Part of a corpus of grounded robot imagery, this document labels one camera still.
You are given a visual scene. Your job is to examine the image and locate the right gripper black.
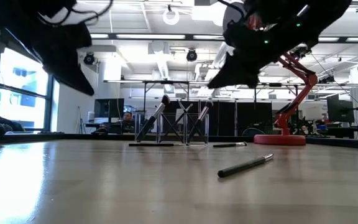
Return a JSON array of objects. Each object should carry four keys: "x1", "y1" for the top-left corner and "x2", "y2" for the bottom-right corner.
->
[{"x1": 207, "y1": 21, "x2": 288, "y2": 90}]

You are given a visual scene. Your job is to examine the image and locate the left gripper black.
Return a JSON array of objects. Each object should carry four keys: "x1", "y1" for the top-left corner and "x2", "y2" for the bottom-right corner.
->
[{"x1": 0, "y1": 0, "x2": 96, "y2": 96}]

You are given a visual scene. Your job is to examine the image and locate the black powder brush silver ferrule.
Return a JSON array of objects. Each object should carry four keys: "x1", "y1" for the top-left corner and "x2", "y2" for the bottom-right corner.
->
[{"x1": 186, "y1": 99, "x2": 214, "y2": 144}]

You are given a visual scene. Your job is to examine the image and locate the thin black pencil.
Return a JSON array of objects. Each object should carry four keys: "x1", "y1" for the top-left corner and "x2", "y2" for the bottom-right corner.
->
[{"x1": 212, "y1": 141, "x2": 248, "y2": 149}]

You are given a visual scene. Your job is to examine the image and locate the black eyeliner pencil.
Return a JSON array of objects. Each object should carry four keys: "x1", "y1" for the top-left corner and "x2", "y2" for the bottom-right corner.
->
[{"x1": 217, "y1": 152, "x2": 275, "y2": 179}]

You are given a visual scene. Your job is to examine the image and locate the black monitor on arm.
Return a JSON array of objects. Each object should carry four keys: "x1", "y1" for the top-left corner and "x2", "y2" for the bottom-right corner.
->
[{"x1": 326, "y1": 95, "x2": 356, "y2": 124}]

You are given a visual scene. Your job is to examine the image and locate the thin tripod stand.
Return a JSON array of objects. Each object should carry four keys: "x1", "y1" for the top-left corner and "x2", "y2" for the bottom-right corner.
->
[{"x1": 74, "y1": 106, "x2": 86, "y2": 134}]

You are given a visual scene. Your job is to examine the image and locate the black partition panels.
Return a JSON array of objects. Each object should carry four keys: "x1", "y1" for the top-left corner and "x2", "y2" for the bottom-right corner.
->
[{"x1": 166, "y1": 101, "x2": 273, "y2": 137}]

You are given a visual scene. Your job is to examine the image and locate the large office window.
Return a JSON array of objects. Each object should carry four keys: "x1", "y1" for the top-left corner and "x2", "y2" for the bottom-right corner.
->
[{"x1": 0, "y1": 46, "x2": 57, "y2": 133}]

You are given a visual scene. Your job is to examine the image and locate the black computer monitor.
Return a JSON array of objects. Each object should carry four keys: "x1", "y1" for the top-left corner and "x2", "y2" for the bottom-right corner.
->
[{"x1": 93, "y1": 98, "x2": 126, "y2": 124}]

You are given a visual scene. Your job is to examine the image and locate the person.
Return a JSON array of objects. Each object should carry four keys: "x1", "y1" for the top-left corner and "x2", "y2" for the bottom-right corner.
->
[{"x1": 116, "y1": 111, "x2": 139, "y2": 134}]

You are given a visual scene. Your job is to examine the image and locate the red desk lamp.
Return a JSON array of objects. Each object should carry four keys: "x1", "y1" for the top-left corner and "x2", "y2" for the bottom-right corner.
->
[{"x1": 222, "y1": 1, "x2": 319, "y2": 146}]

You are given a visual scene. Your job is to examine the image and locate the clear acrylic brush organizer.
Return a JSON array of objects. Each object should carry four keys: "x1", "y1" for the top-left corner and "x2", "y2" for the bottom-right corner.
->
[{"x1": 134, "y1": 111, "x2": 210, "y2": 146}]

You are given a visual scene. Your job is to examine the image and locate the long ceiling light strip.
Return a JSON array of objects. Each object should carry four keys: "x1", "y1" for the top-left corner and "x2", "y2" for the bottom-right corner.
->
[{"x1": 89, "y1": 32, "x2": 226, "y2": 40}]

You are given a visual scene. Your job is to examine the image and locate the black aluminium table frame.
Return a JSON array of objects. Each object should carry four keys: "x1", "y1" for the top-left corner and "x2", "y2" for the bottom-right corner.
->
[{"x1": 0, "y1": 132, "x2": 358, "y2": 151}]

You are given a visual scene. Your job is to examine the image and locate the white ceiling ring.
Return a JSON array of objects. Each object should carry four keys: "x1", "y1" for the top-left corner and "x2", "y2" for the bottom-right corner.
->
[{"x1": 162, "y1": 6, "x2": 180, "y2": 26}]

